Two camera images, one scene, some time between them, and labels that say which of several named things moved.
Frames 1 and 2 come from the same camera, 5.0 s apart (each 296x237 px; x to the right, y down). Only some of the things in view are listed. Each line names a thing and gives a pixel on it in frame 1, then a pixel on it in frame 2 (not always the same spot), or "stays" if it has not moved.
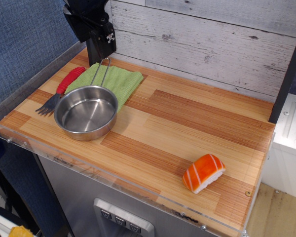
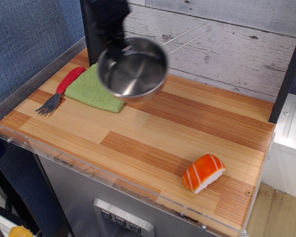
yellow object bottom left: [20, 231] stays
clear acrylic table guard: [197, 149] stays
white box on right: [284, 169] stays
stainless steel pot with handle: [85, 112] -> [139, 74]
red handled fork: [50, 106] stays
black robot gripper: [84, 16] -> [108, 16]
